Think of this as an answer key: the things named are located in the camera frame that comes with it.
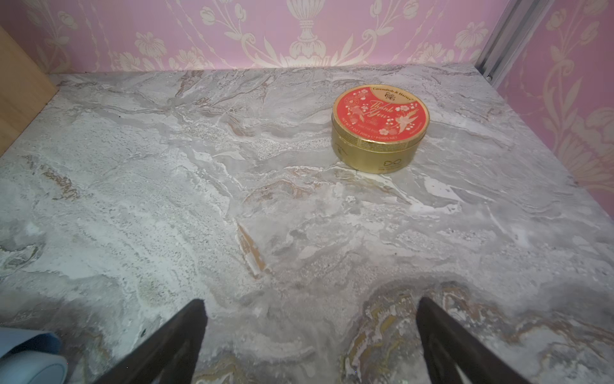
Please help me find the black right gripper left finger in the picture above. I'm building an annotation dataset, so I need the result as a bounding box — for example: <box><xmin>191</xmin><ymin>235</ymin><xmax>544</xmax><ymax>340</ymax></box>
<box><xmin>96</xmin><ymin>299</ymin><xmax>208</xmax><ymax>383</ymax></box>

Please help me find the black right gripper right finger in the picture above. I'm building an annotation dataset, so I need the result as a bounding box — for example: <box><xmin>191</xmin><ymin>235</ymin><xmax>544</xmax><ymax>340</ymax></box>
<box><xmin>416</xmin><ymin>297</ymin><xmax>528</xmax><ymax>383</ymax></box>

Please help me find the light blue umbrella sleeve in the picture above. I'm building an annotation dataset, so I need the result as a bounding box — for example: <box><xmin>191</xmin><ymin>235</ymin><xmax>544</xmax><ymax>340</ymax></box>
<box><xmin>1</xmin><ymin>327</ymin><xmax>68</xmax><ymax>384</ymax></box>

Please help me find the round gold red candy tin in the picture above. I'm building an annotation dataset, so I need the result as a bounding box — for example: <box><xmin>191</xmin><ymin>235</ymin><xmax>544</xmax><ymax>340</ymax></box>
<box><xmin>331</xmin><ymin>84</ymin><xmax>430</xmax><ymax>174</ymax></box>

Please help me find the wooden two-tier shelf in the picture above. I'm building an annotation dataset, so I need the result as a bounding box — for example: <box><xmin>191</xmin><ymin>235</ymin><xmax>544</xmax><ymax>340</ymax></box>
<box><xmin>0</xmin><ymin>30</ymin><xmax>58</xmax><ymax>153</ymax></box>

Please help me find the aluminium corner frame post right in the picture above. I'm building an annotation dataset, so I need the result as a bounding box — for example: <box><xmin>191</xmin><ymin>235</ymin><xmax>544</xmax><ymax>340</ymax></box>
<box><xmin>475</xmin><ymin>0</ymin><xmax>554</xmax><ymax>89</ymax></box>

